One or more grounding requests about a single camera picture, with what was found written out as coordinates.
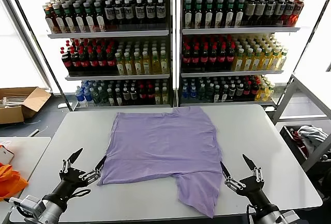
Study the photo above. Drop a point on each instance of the white packing sheets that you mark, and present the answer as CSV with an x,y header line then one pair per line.
x,y
11,99

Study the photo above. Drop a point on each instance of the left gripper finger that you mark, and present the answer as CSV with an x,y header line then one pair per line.
x,y
93,176
69,160

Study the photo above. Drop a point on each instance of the white small carton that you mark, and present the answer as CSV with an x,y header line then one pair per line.
x,y
5,155

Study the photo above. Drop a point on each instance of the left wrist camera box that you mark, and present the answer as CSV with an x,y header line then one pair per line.
x,y
27,206

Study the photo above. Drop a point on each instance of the dark bottle green white label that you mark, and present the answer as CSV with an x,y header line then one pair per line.
x,y
101,21
219,15
209,15
80,21
229,15
188,15
198,15
61,22
90,21
70,21
239,15

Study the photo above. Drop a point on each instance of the white small floor object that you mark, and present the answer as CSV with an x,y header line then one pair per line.
x,y
62,105

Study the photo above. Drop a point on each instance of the grey white cloth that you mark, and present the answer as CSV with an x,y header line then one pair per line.
x,y
311,133

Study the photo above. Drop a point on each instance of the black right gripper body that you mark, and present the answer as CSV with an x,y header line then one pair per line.
x,y
256,193

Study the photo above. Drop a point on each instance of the red cap cola bottle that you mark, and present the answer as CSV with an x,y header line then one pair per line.
x,y
214,58
247,92
254,91
84,63
111,62
102,62
196,59
67,63
186,59
75,63
151,96
231,58
222,58
143,96
205,59
93,62

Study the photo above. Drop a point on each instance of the purple t-shirt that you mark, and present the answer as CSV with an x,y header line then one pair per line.
x,y
160,143

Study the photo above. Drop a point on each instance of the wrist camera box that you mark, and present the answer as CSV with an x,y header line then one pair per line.
x,y
291,218
27,206

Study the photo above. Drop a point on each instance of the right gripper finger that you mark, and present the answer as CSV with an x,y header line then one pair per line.
x,y
258,175
231,182

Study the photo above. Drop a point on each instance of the orange cloth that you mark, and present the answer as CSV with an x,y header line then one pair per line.
x,y
10,182

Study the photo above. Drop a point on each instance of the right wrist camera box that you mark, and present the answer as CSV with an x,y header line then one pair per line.
x,y
291,218

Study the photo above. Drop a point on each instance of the green tinted drink bottle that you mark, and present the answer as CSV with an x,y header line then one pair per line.
x,y
210,94
97,98
202,94
104,98

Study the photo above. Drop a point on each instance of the brown cardboard box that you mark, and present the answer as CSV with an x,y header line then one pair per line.
x,y
33,99

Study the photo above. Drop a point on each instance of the red cloth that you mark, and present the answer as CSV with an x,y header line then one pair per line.
x,y
297,141

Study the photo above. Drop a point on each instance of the dark tea bottle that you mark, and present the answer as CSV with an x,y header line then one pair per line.
x,y
134,96
232,93
126,97
240,92

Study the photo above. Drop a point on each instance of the black plastic crate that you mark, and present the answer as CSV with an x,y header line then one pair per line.
x,y
286,136

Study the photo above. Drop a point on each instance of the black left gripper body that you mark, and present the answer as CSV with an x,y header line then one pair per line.
x,y
68,182

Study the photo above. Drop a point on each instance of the blue label water bottle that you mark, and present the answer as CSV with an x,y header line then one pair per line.
x,y
89,99
185,95
194,94
81,98

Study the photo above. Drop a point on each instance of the white flat floor strip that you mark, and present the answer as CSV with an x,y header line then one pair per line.
x,y
34,132

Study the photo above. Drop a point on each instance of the dark bottle beige label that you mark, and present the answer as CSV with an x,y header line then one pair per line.
x,y
259,10
249,10

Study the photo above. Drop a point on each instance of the grey metal cart frame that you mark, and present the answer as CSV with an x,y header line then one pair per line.
x,y
282,102

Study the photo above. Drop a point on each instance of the dark bottle black white label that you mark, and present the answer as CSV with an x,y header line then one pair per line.
x,y
160,12
288,9
269,9
120,14
279,9
129,13
150,12
140,13
110,14

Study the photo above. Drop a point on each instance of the dark metal frame bar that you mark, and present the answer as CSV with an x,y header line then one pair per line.
x,y
303,53
42,50

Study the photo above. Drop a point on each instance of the yellow juice bottle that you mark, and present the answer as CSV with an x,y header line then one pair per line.
x,y
256,61
155,64
281,61
269,92
164,64
247,62
164,96
158,97
137,65
273,61
265,61
261,93
120,66
146,65
129,65
238,62

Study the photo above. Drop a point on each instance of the grey metal shelf unit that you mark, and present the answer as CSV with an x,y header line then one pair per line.
x,y
108,34
232,30

